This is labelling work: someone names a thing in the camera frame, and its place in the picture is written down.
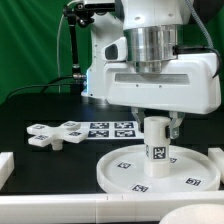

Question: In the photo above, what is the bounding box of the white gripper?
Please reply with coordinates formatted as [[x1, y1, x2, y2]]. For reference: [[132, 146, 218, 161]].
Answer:
[[101, 37, 221, 139]]

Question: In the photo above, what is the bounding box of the white round table top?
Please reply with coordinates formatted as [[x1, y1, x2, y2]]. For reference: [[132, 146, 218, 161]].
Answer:
[[96, 144, 221, 193]]

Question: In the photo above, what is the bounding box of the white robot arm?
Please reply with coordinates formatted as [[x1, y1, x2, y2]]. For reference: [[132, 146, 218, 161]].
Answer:
[[82, 0, 221, 139]]

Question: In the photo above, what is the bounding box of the white round object foreground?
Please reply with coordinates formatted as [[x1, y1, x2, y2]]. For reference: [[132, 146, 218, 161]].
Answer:
[[159, 204, 224, 224]]

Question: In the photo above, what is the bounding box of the white fiducial marker sheet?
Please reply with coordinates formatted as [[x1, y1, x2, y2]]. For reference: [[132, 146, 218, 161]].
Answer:
[[81, 121, 143, 140]]

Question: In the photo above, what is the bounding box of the white right barrier block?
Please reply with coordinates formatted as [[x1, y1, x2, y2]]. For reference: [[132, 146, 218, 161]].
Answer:
[[208, 148, 224, 184]]

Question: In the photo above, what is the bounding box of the white barrier block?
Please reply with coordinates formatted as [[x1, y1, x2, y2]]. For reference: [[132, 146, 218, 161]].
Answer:
[[208, 148, 224, 184], [0, 152, 14, 190]]

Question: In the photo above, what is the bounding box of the white cross-shaped table base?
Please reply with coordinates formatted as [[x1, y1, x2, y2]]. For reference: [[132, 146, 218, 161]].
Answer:
[[27, 121, 88, 151]]

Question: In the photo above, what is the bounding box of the white left barrier block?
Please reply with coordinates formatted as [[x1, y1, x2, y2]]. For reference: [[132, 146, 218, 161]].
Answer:
[[0, 152, 14, 190]]

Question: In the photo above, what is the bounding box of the grey braided cable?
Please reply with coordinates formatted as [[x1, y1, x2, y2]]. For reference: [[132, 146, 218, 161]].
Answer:
[[184, 0, 223, 79]]

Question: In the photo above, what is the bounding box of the white front barrier rail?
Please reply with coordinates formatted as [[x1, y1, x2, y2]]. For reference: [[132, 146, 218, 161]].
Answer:
[[0, 191, 224, 224]]

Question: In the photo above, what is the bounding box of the black cable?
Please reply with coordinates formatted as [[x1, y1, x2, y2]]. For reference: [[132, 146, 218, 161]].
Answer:
[[4, 75, 86, 101]]

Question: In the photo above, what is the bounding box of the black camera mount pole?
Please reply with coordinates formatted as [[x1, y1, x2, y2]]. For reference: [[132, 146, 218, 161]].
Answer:
[[63, 3, 94, 79]]

